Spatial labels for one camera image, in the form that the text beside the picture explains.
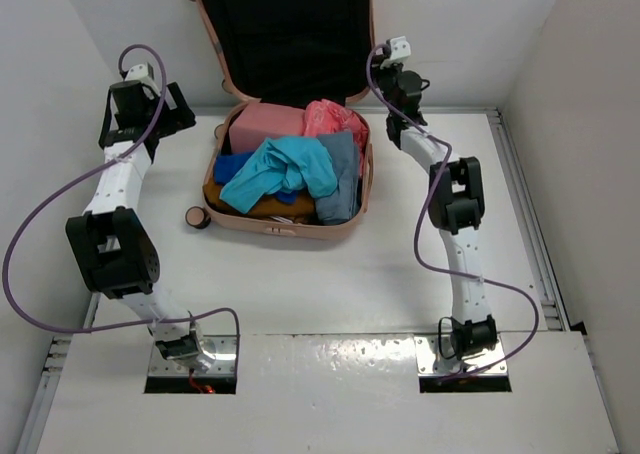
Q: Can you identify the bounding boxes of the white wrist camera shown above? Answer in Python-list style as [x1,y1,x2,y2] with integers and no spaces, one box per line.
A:
[382,36,411,66]
[124,63,155,86]

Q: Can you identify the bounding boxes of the pink toiletry box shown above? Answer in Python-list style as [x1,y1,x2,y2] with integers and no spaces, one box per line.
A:
[228,103,305,154]

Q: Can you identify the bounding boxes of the coral patterned garment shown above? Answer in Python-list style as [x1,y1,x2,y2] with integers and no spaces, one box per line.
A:
[302,99,369,149]

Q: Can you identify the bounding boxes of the pink suitcase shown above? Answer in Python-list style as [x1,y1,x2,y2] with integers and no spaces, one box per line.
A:
[180,0,376,241]

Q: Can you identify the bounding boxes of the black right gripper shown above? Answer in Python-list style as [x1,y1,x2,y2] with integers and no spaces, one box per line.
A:
[366,54,402,116]

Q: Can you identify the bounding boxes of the blue shirt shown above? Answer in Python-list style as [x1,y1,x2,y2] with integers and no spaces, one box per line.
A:
[212,152,299,205]

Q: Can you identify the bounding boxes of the grey garment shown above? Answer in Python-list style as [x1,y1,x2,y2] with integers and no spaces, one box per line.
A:
[315,131,360,226]

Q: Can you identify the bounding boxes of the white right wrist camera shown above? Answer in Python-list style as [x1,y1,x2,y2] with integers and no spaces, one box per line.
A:
[382,36,411,66]

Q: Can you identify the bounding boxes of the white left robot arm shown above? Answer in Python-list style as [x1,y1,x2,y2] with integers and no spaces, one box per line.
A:
[65,79,203,366]

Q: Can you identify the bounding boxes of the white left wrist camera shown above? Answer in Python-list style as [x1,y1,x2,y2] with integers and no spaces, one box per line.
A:
[124,63,155,86]

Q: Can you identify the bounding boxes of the turquoise shirt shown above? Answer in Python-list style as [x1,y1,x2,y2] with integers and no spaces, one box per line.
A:
[220,136,338,214]

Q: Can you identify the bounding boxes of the metal base plate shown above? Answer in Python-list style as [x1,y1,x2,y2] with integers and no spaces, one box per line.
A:
[147,335,237,378]
[414,334,508,379]

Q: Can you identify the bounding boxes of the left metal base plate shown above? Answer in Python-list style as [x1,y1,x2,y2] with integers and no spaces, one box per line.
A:
[147,335,237,378]

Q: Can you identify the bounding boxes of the brown shorts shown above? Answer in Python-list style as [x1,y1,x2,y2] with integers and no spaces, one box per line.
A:
[203,181,316,219]

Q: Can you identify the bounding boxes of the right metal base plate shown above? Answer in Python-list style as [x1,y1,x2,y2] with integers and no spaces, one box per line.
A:
[414,334,508,379]

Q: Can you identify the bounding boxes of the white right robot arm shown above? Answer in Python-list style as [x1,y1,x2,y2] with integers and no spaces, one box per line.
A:
[367,62,497,360]

